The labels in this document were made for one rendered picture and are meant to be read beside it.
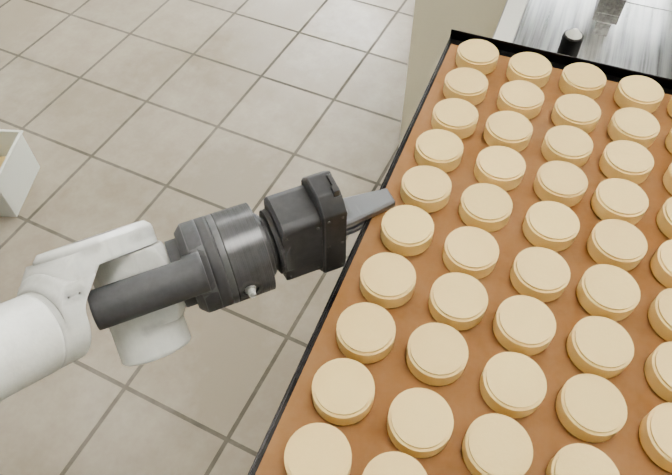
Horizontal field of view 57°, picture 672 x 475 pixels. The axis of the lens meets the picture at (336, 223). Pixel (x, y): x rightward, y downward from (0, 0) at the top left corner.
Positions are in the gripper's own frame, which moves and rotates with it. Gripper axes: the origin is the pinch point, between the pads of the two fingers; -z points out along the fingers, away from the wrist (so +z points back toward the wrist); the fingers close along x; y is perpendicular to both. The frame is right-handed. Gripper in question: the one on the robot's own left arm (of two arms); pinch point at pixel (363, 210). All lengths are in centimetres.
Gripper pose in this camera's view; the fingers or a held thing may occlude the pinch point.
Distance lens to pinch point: 62.0
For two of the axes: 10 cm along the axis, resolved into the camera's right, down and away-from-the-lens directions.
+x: 0.0, -6.0, -8.0
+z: -9.2, 3.2, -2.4
